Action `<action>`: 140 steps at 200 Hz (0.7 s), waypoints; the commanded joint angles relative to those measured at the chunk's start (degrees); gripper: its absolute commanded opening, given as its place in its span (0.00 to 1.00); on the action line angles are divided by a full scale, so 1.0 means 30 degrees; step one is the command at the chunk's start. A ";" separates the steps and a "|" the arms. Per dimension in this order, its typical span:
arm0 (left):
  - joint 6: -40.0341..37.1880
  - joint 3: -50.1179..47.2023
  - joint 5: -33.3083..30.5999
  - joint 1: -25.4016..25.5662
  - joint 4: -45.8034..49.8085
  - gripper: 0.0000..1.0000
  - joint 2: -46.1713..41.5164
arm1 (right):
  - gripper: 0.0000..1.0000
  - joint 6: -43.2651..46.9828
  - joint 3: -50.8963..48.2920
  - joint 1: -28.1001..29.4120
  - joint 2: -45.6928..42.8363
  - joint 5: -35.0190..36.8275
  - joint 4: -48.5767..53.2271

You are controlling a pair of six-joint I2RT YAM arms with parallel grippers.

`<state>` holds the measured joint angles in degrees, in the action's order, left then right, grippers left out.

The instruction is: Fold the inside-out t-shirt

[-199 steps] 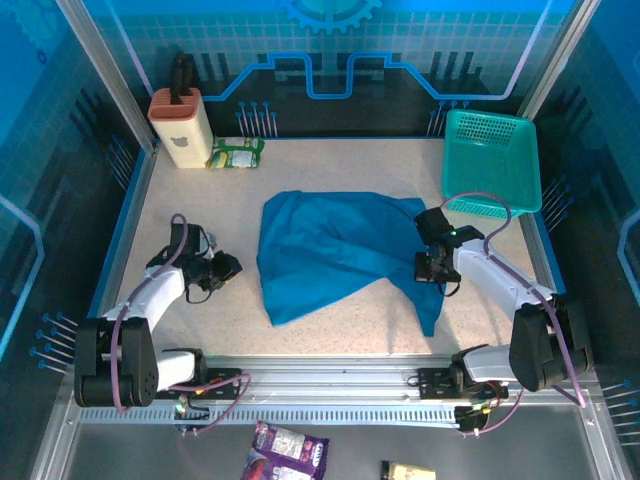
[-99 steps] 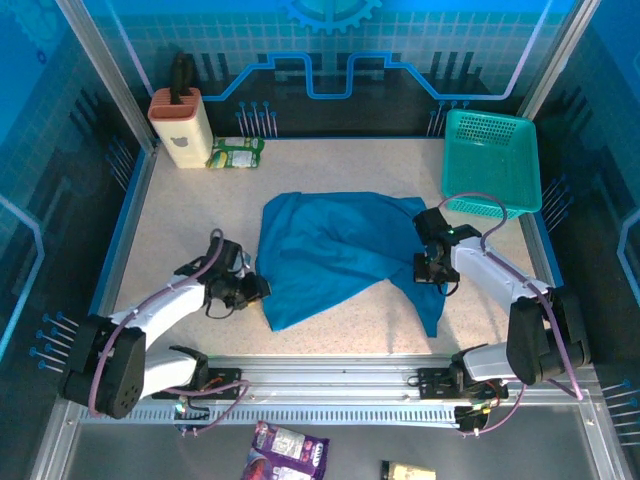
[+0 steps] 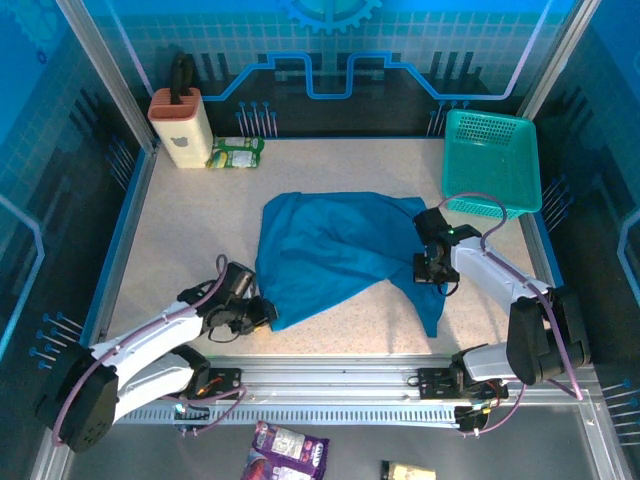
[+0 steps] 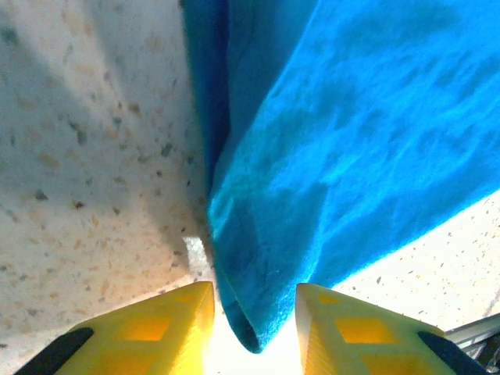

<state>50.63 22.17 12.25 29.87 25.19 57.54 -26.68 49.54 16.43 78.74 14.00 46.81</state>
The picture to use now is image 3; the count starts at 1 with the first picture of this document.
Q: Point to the blue t-shirt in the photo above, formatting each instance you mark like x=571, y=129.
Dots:
x=325, y=240

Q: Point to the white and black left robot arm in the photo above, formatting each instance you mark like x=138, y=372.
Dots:
x=145, y=325

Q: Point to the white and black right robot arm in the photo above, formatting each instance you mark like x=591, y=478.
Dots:
x=480, y=265

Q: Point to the teal plastic basket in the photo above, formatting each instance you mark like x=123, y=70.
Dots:
x=490, y=165

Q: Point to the purple snack bag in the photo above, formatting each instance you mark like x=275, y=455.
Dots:
x=285, y=450

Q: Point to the green snack packet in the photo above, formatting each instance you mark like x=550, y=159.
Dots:
x=237, y=152

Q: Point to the cream knife block orange lid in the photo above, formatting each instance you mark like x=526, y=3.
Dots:
x=182, y=132

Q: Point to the beige snack packet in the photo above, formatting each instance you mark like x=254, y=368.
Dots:
x=407, y=471

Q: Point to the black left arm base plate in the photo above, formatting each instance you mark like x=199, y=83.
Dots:
x=222, y=382

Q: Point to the aluminium frame rail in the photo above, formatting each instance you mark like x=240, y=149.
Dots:
x=325, y=372

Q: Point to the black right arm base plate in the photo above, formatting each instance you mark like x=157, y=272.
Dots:
x=435, y=382

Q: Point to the aluminium frame post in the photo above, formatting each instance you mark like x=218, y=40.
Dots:
x=555, y=60
x=107, y=75

